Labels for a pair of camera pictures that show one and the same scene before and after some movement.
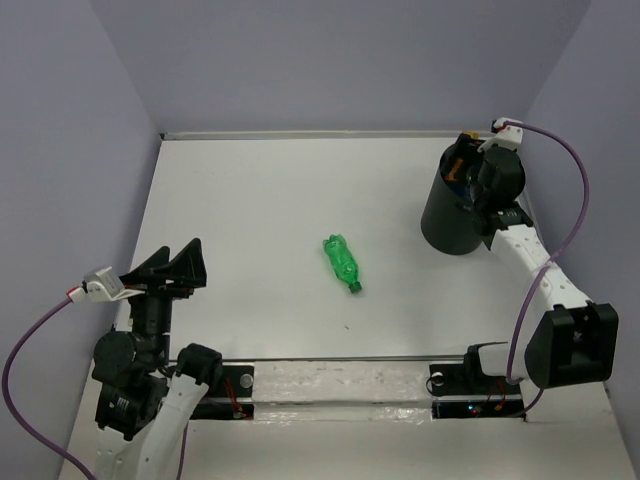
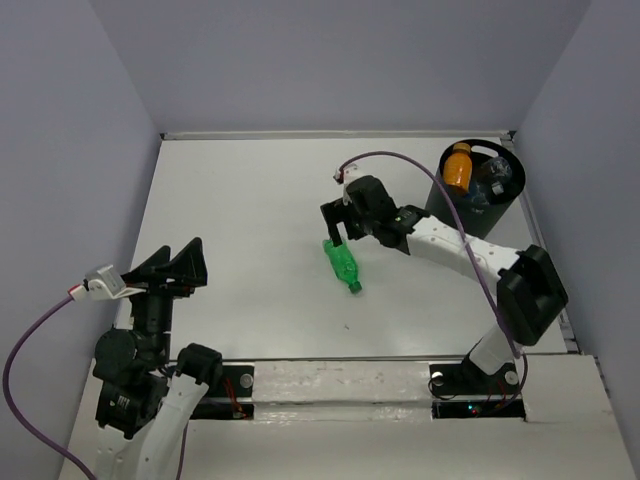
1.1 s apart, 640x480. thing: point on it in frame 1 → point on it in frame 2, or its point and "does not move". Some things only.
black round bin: [449, 208] does not move
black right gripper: [466, 148] → [336, 211]
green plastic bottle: [344, 265] does not move
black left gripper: [189, 268] does not move
